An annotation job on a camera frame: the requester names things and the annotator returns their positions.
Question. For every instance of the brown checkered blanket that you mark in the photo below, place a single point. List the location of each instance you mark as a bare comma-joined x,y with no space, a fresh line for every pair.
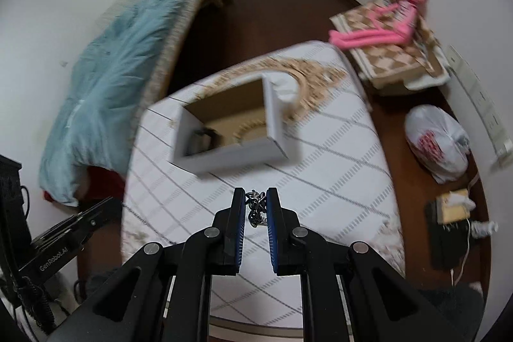
390,59

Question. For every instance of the light blue blanket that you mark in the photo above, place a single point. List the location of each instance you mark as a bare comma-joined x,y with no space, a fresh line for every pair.
116,77

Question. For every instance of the red cloth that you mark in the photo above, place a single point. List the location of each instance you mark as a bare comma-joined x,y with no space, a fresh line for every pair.
102,183

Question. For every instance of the white plastic bag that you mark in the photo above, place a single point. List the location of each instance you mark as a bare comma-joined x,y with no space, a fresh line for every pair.
437,143

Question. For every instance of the white patterned tablecloth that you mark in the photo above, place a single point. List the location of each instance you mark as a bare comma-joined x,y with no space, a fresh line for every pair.
328,149

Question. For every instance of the beige mattress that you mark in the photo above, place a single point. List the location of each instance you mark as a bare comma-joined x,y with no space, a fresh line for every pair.
176,33

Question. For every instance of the tan tissue box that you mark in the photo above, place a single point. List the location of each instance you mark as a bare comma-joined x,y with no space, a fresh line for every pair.
453,207

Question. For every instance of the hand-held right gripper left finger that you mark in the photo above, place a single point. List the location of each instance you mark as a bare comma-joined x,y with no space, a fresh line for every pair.
241,234

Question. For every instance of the black box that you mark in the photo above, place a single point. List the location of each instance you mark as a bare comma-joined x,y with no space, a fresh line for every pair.
441,246

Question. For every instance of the dark rug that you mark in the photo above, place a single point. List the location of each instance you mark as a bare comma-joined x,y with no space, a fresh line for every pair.
453,314

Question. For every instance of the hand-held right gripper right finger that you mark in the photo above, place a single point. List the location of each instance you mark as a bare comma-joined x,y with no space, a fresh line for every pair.
271,234

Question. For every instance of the white cardboard box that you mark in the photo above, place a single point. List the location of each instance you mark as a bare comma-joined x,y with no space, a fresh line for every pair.
268,117

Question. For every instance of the white wall power strip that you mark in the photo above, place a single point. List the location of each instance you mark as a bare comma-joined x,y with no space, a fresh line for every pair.
481,97

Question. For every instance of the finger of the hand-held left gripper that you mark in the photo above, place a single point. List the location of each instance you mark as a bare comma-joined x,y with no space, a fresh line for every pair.
94,216

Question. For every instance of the black cabinet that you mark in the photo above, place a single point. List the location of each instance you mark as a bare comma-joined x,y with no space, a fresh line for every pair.
12,213

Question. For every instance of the pink plush toy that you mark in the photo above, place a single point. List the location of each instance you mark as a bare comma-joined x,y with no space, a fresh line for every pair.
374,35

